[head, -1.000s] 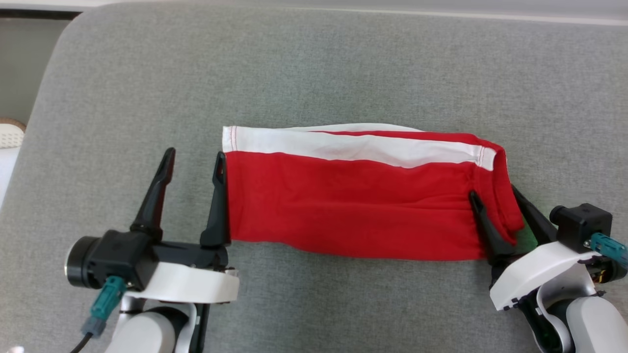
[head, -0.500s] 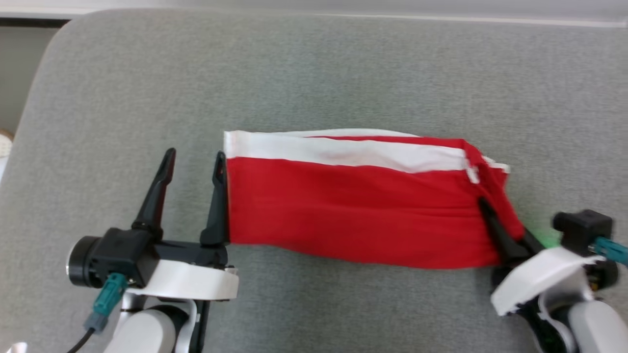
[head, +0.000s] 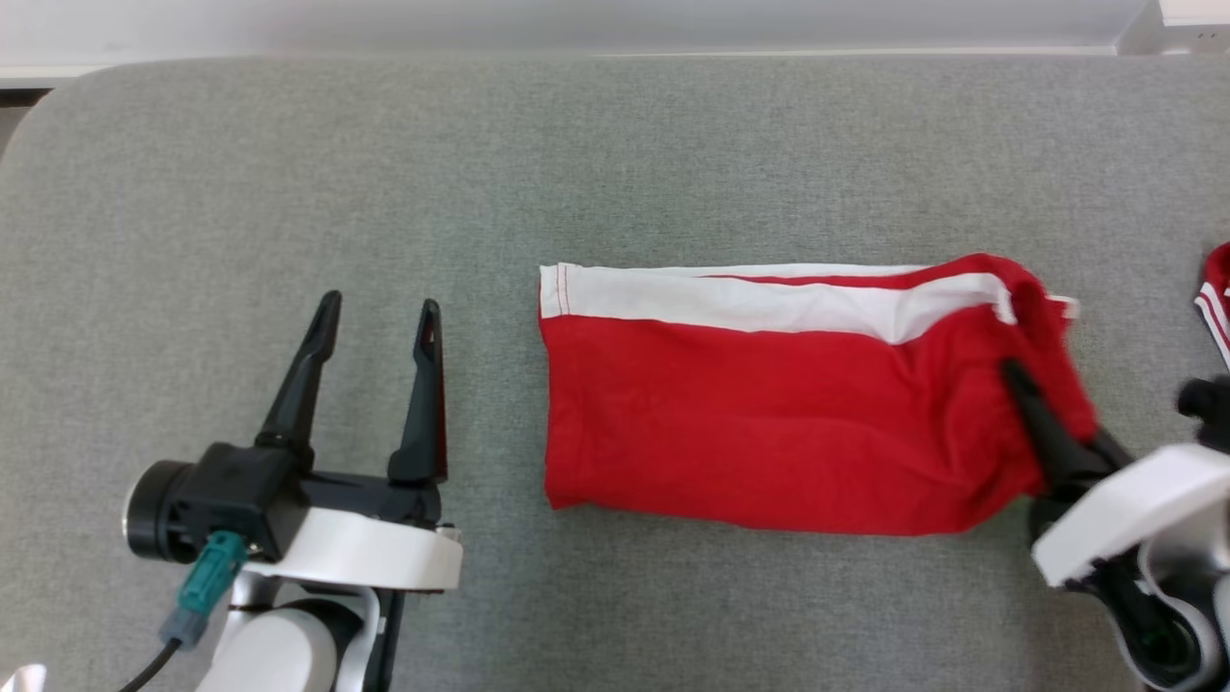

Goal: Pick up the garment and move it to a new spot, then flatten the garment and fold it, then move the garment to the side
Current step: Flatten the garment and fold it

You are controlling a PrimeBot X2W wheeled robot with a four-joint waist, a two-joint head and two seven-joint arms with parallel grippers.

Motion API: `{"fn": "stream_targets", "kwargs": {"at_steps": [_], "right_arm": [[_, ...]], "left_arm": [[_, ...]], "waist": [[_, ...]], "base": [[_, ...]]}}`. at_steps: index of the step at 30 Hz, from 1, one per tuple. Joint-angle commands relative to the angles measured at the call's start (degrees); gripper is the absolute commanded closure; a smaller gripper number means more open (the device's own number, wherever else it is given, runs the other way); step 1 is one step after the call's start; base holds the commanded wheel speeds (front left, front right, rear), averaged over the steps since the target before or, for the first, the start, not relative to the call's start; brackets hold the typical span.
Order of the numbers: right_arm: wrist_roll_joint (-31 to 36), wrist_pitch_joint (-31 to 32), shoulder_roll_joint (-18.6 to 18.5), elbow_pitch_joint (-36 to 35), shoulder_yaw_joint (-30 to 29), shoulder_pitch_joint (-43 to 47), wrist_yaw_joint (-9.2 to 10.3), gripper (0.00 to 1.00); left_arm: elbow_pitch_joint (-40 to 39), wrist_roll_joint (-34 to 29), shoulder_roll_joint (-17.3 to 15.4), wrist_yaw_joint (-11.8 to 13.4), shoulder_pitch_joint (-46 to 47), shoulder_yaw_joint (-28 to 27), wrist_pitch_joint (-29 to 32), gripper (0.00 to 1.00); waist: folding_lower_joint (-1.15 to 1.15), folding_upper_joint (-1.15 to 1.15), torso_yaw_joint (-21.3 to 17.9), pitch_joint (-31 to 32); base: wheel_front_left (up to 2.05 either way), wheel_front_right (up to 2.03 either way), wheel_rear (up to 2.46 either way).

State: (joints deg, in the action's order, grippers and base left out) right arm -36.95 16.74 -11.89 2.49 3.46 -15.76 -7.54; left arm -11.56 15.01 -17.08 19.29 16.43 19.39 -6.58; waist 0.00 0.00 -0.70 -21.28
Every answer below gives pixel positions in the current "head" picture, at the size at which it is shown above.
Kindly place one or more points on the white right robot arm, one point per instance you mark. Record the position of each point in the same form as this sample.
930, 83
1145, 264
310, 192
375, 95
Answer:
1182, 615

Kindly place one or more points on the white wall outlet box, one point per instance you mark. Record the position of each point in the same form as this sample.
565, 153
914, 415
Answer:
1192, 14

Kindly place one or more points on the red Bulls 23 jersey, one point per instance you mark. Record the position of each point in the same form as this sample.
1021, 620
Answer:
1218, 288

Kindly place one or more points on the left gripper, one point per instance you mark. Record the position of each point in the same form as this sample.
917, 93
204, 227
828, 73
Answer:
375, 553

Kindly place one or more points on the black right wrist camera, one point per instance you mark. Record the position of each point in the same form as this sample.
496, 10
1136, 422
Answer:
1206, 408

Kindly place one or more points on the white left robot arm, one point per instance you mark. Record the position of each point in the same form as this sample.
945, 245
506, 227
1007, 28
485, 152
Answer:
279, 644

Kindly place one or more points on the white baseboard strip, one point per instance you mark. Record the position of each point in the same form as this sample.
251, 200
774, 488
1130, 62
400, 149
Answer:
38, 75

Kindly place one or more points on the red shorts with white trim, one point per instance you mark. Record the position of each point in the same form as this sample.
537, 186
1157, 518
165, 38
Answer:
769, 423

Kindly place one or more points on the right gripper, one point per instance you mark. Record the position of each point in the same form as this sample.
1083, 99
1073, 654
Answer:
1124, 509

